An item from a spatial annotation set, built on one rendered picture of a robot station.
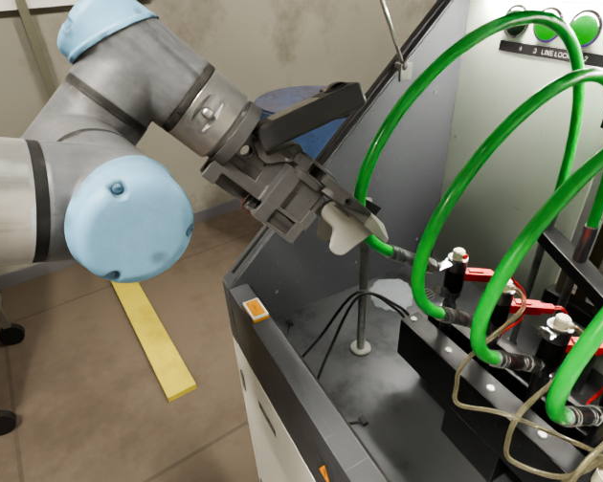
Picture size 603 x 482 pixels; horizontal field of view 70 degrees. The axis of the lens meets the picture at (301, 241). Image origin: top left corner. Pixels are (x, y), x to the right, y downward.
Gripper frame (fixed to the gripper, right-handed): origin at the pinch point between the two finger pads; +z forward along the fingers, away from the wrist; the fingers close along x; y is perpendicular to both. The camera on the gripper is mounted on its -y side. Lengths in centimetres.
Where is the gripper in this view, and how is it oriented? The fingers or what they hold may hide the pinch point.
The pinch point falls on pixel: (377, 226)
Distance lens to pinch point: 51.2
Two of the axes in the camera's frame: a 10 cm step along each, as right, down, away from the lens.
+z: 7.4, 5.4, 4.1
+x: 2.7, 3.3, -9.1
